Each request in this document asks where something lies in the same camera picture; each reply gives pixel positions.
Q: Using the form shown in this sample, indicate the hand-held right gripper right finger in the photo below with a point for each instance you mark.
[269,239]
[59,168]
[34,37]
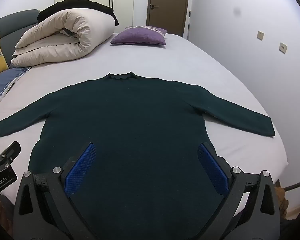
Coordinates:
[213,170]

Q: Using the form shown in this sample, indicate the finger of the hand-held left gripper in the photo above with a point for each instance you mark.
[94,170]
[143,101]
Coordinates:
[11,151]

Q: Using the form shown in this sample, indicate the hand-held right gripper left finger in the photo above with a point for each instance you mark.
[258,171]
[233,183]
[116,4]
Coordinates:
[81,170]

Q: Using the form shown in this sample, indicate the dark green sweater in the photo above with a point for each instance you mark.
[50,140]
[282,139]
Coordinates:
[140,117]

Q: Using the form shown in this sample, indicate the blue blanket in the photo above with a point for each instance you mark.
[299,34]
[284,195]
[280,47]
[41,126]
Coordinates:
[5,82]

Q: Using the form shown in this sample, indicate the bed with white sheet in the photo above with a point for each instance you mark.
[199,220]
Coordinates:
[190,62]

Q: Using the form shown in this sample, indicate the grey padded headboard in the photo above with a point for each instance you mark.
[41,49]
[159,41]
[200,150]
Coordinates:
[12,25]

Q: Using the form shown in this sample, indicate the beige rolled duvet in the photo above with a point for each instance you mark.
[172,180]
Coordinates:
[65,35]

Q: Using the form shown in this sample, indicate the purple pillow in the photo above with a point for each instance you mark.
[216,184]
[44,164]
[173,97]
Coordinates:
[140,36]

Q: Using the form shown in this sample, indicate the dark slim pole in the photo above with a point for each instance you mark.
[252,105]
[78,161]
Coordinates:
[190,25]

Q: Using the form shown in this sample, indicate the black cloth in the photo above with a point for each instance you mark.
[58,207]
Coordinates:
[72,5]

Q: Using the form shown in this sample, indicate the brown door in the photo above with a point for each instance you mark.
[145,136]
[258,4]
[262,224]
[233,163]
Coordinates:
[168,5]

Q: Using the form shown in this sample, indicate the brown wooden bed frame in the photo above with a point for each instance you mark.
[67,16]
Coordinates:
[282,200]

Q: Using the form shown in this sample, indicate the beige wall socket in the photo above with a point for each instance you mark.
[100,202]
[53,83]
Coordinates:
[283,48]
[260,35]

